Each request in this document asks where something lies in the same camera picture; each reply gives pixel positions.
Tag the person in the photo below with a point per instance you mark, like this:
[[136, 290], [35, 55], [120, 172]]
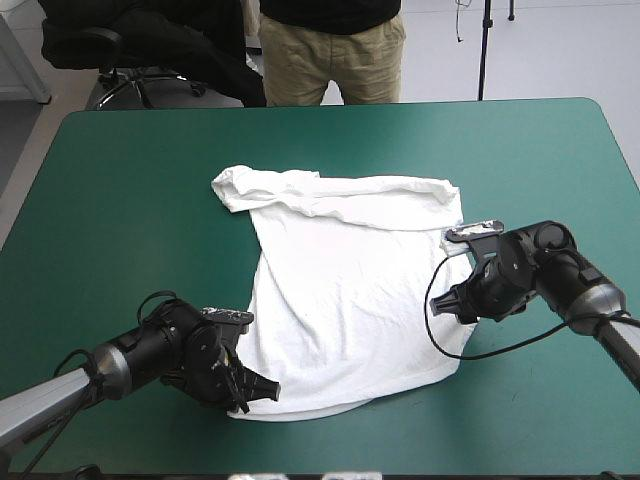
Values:
[[330, 55]]

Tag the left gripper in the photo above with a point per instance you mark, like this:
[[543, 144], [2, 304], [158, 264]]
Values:
[[210, 365]]

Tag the white T-shirt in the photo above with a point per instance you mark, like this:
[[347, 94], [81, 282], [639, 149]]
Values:
[[350, 290]]

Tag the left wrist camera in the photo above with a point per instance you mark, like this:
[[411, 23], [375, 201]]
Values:
[[227, 316]]

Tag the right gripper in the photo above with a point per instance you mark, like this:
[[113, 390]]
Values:
[[505, 280]]

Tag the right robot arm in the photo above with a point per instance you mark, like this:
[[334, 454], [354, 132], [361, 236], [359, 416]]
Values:
[[597, 300]]

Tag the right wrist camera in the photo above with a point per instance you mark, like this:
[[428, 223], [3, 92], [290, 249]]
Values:
[[475, 229]]

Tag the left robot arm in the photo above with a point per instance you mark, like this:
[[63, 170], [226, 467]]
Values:
[[120, 357]]

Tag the black office chair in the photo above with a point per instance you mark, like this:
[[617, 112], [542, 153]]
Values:
[[165, 35]]

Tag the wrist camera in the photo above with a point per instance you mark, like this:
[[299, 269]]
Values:
[[227, 316], [475, 229]]

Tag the black tripod stand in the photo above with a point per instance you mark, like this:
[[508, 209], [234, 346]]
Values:
[[483, 50], [511, 10]]

